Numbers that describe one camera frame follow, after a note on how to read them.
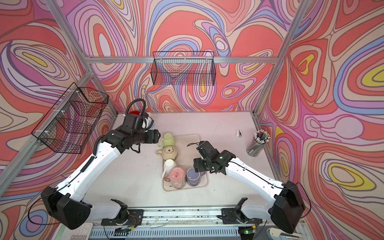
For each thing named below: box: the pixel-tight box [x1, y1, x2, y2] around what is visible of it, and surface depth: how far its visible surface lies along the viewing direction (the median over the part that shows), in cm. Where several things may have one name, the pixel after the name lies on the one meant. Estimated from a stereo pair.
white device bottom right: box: [266, 227, 304, 240], surface depth 68 cm
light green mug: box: [158, 132, 175, 148], surface depth 95 cm
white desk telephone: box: [52, 222, 94, 240], surface depth 69 cm
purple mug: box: [186, 167, 206, 187], surface depth 80 cm
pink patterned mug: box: [163, 166, 186, 190], surface depth 78 cm
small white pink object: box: [235, 129, 243, 138], surface depth 106 cm
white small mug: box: [161, 159, 177, 179], surface depth 84 cm
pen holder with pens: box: [246, 129, 271, 157], surface depth 88 cm
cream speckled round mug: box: [156, 145, 178, 161], surface depth 90 cm
